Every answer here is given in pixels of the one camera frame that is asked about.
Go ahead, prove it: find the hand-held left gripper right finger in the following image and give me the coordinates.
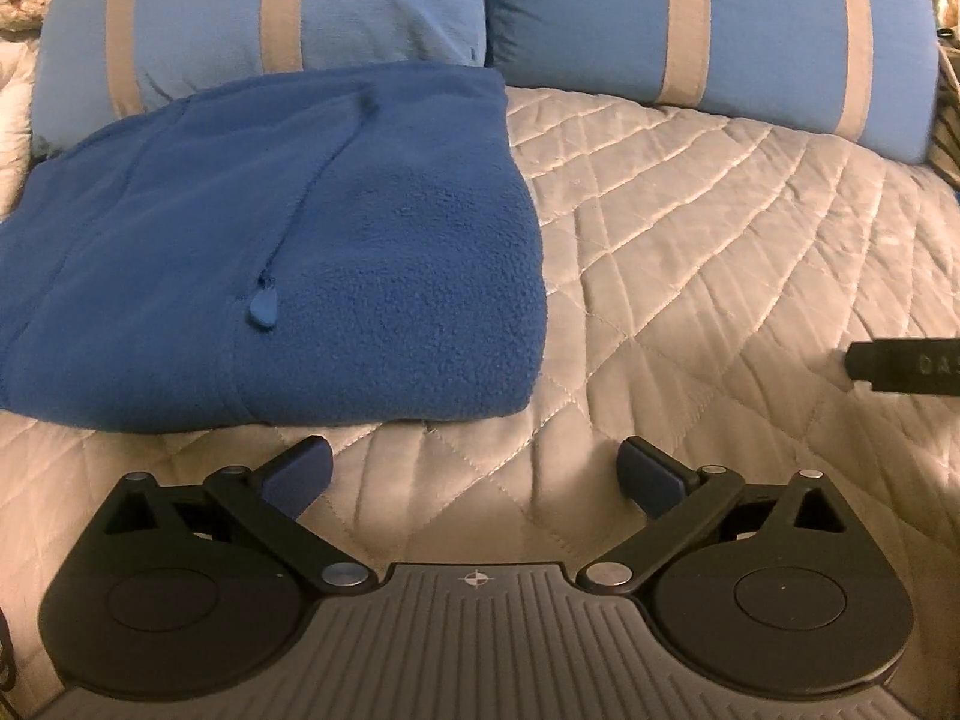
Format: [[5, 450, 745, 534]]
[[577, 435, 860, 601]]

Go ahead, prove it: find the blue grey-striped cushion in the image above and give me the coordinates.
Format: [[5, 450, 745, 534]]
[[484, 0, 942, 166], [34, 0, 488, 158]]

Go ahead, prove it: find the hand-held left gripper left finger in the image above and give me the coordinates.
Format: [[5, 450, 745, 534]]
[[97, 435, 380, 602]]

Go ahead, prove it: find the blue fleece jacket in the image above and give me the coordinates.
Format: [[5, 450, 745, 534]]
[[0, 64, 546, 436]]

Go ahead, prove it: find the grey quilted bedspread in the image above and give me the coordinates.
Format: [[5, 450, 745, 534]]
[[0, 82, 960, 720]]

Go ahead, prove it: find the white quilted comforter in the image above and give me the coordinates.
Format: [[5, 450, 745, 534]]
[[0, 34, 46, 203]]

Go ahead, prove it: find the striped fabric bag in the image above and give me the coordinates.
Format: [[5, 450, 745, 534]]
[[930, 30, 960, 188]]

